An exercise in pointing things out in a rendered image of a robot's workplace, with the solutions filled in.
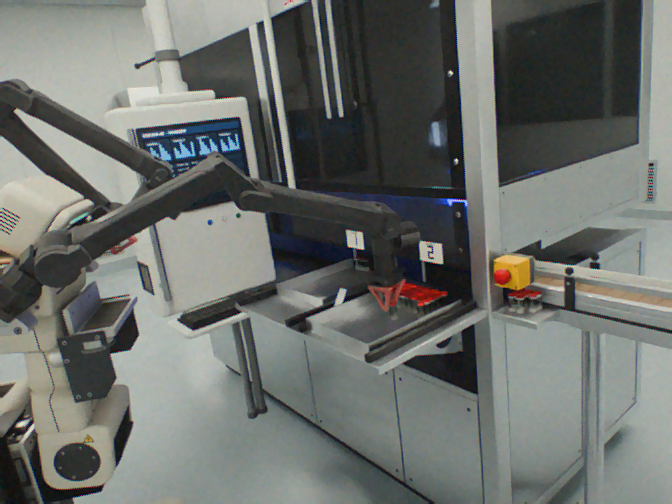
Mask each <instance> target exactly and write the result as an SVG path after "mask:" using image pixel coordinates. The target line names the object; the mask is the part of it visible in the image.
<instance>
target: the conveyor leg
mask: <svg viewBox="0 0 672 504"><path fill-rule="evenodd" d="M569 326H571V327H575V328H579V329H583V330H584V504H603V477H604V401H605V334H606V333H602V332H598V331H594V330H590V329H586V328H582V327H577V326H573V325H569Z"/></svg>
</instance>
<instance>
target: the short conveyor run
mask: <svg viewBox="0 0 672 504"><path fill-rule="evenodd" d="M591 259H592V260H593V262H590V268H583V267H577V266H570V265H564V264H557V263H550V262H544V261H537V260H535V267H536V268H535V280H534V283H532V284H529V285H528V286H526V287H524V288H525V289H526V290H529V289H530V290H533V292H534V291H540V292H541V297H542V306H547V307H551V308H556V309H559V310H560V316H559V317H558V318H556V319H555V320H553V321H557V322H561V323H565V324H569V325H573V326H577V327H582V328H586V329H590V330H594V331H598V332H602V333H606V334H610V335H614V336H618V337H623V338H627V339H631V340H635V341H639V342H643V343H647V344H651V345H655V346H659V347H664V348H668V349H672V281H669V280H663V279H656V278H650V277H643V276H636V275H630V274H623V273H616V272H610V271H603V270H600V263H598V262H597V260H598V259H599V254H597V253H593V254H591ZM539 268H542V269H539ZM545 269H549V270H545ZM551 270H555V271H551ZM557 271H561V272H557ZM563 272H565V273H563ZM575 274H579V275H575ZM582 275H585V276H582ZM588 276H590V277H588ZM600 278H604V279H600ZM606 279H610V280H606ZM612 280H616V281H612ZM618 281H622V282H618ZM624 282H628V283H624ZM630 283H635V284H630ZM637 284H641V285H637ZM643 285H647V286H643ZM649 286H653V287H649ZM655 287H659V288H655ZM661 288H665V289H661ZM667 289H671V290H667Z"/></svg>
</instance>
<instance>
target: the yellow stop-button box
mask: <svg viewBox="0 0 672 504"><path fill-rule="evenodd" d="M501 268H503V269H506V270H507V271H508V272H509V273H510V277H511V279H510V281H509V282H508V283H507V284H505V285H500V284H497V283H496V282H495V285H496V286H500V287H505V288H510V289H515V290H520V289H522V288H524V287H526V286H528V285H529V284H532V283H534V257H533V256H529V255H522V254H515V253H507V254H506V255H503V256H501V257H499V258H497V259H495V260H494V273H495V271H497V270H499V269H501Z"/></svg>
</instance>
